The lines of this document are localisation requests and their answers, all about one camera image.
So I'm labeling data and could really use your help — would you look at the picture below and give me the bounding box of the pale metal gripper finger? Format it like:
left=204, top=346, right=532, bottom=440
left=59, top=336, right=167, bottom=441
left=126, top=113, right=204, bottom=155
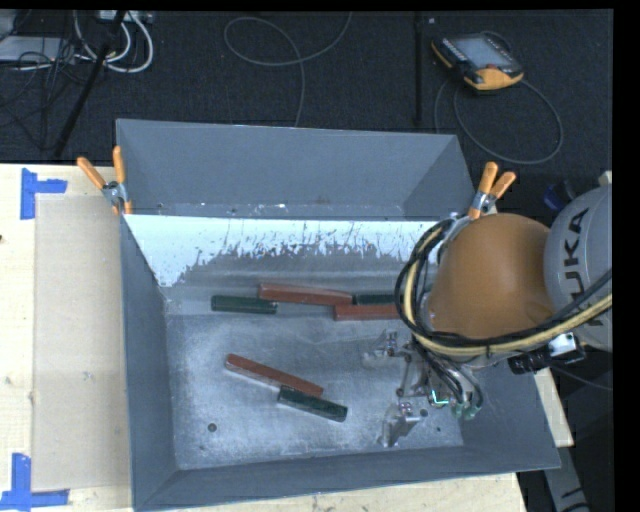
left=360, top=328, right=408, bottom=369
left=380, top=398, right=429, bottom=449

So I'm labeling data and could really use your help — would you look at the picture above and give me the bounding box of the red-brown flat block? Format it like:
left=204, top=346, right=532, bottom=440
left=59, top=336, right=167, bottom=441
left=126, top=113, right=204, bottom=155
left=257, top=282, right=354, bottom=308
left=224, top=352, right=325, bottom=399
left=332, top=303, right=404, bottom=322

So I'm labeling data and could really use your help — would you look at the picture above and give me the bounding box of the dark green flat block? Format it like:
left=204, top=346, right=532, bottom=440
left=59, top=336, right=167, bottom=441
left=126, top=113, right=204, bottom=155
left=351, top=292, right=402, bottom=307
left=276, top=385, right=349, bottom=424
left=210, top=294, right=279, bottom=316

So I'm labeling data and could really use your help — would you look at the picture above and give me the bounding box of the grey metal bin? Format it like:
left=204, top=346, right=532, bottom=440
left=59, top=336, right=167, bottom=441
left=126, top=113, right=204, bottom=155
left=114, top=118, right=562, bottom=512

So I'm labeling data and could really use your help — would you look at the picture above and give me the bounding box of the pale wood flat board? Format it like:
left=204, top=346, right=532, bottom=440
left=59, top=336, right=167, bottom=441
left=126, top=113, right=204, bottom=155
left=30, top=192, right=134, bottom=494

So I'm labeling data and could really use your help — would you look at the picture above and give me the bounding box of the black cylinder on white bracket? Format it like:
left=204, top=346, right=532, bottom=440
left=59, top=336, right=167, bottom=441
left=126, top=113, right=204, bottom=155
left=506, top=331, right=587, bottom=376

